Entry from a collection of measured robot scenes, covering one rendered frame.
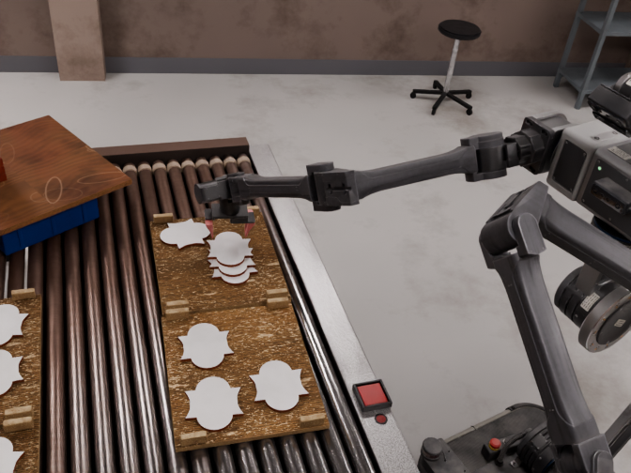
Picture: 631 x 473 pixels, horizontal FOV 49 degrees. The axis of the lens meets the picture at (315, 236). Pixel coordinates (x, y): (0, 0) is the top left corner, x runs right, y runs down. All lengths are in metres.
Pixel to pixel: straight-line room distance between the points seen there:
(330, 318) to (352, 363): 0.17
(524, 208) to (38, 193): 1.44
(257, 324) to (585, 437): 0.95
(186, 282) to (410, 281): 1.74
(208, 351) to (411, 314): 1.70
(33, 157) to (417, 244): 2.11
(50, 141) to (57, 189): 0.28
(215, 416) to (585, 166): 1.01
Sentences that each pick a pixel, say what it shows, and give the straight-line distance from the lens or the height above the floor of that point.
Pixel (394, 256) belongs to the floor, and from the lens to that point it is 3.62.
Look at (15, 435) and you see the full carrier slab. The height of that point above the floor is 0.94.
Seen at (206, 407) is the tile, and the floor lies 0.95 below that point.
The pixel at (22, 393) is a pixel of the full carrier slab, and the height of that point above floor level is 0.94.
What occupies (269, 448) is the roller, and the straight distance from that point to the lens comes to 1.62.
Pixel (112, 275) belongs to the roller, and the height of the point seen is 0.92.
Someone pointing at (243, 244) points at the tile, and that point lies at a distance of 2.04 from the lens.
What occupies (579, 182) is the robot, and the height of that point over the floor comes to 1.43.
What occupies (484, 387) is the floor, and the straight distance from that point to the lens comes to 3.10.
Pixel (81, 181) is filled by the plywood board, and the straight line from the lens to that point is 2.20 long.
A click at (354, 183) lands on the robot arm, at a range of 1.49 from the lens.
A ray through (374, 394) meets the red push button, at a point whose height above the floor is 0.93.
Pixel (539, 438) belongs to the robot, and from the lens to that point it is 2.47.
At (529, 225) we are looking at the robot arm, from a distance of 1.17.
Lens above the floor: 2.25
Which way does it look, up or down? 38 degrees down
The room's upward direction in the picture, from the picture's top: 6 degrees clockwise
